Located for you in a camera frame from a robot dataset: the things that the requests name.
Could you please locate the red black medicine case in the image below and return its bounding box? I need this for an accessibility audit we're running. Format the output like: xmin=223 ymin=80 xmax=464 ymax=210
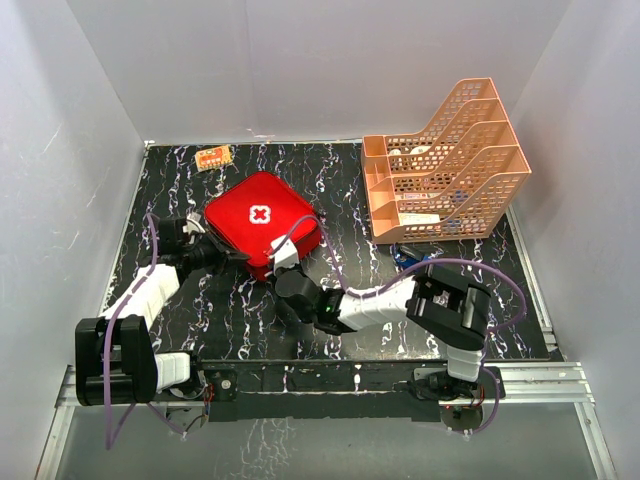
xmin=204 ymin=171 xmax=322 ymax=281

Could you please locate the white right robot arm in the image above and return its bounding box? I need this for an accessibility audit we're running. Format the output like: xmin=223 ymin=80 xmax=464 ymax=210
xmin=269 ymin=237 xmax=491 ymax=397

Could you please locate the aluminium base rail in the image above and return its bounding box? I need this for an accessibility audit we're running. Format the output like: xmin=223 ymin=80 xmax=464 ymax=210
xmin=37 ymin=360 xmax=616 ymax=479

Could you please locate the blue stapler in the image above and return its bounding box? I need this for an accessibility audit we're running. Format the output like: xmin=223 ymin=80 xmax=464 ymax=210
xmin=391 ymin=244 xmax=436 ymax=269

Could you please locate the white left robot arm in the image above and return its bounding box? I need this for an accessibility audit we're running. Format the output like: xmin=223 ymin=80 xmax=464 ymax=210
xmin=75 ymin=213 xmax=249 ymax=406

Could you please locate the orange mesh file organizer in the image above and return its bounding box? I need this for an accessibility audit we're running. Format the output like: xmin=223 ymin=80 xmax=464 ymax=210
xmin=361 ymin=77 xmax=532 ymax=245

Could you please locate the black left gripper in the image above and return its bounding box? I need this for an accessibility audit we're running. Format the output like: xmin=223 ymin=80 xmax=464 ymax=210
xmin=182 ymin=228 xmax=249 ymax=278

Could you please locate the orange snack packet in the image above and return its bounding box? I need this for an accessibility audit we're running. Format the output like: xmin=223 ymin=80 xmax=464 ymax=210
xmin=194 ymin=145 xmax=233 ymax=172

